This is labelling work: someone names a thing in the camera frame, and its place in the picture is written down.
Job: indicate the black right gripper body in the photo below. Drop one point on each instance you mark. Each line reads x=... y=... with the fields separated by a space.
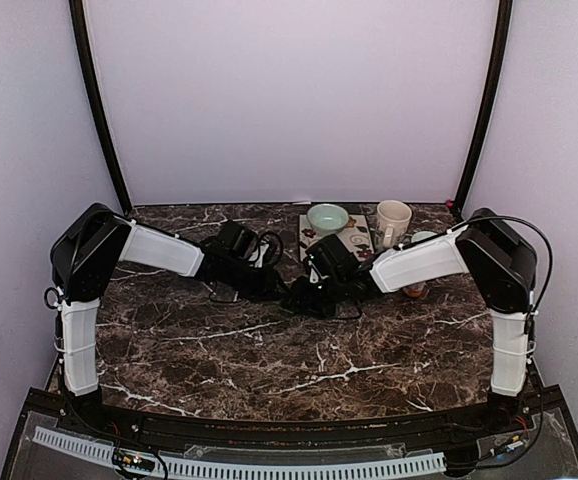
x=319 y=302

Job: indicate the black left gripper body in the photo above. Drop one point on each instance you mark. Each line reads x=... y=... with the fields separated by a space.
x=255 y=287

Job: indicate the orange grey-capped pill bottle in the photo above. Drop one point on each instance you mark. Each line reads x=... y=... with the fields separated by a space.
x=416 y=290

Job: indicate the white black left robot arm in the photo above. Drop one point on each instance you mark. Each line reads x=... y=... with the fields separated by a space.
x=86 y=255

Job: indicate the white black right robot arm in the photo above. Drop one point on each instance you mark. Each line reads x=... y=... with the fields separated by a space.
x=499 y=260

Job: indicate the plain teal ceramic bowl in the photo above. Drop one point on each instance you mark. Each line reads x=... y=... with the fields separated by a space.
x=326 y=219

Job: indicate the cream floral ceramic mug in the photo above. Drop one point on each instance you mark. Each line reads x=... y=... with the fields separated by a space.
x=393 y=219

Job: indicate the teal ribbed small bowl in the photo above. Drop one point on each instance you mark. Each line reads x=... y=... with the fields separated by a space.
x=422 y=235

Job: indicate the left circuit board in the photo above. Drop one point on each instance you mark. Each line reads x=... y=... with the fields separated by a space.
x=132 y=461

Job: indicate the circuit board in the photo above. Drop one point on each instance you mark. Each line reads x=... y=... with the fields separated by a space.
x=509 y=445
x=132 y=461

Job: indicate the right circuit board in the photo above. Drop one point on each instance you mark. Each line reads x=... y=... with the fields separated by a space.
x=509 y=445

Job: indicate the white slotted cable duct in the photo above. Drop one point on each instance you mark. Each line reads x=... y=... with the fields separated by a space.
x=204 y=462

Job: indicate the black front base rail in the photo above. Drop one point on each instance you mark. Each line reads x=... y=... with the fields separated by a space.
x=464 y=435

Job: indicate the black right corner post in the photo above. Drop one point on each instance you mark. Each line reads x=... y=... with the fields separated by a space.
x=490 y=89

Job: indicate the black corner post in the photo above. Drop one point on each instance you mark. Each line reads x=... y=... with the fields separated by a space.
x=88 y=71
x=490 y=89

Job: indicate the black left corner post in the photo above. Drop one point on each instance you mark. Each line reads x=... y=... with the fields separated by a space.
x=88 y=71

